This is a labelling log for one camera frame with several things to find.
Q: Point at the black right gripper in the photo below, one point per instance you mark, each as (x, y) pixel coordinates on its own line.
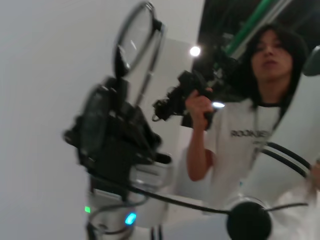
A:
(117, 140)

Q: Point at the black glasses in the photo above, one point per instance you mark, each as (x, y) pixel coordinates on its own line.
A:
(157, 24)

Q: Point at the black handheld controller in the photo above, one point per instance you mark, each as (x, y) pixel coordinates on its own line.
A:
(190, 82)

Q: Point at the person's forearm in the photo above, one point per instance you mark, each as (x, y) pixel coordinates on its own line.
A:
(200, 155)

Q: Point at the person's hand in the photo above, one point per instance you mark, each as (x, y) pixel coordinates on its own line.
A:
(198, 105)

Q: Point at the round ceiling lamp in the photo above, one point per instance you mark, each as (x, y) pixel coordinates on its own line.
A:
(195, 51)

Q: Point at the green beam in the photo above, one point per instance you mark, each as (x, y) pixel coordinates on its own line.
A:
(260, 17)

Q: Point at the person in white shirt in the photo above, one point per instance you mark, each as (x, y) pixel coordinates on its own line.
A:
(237, 155)

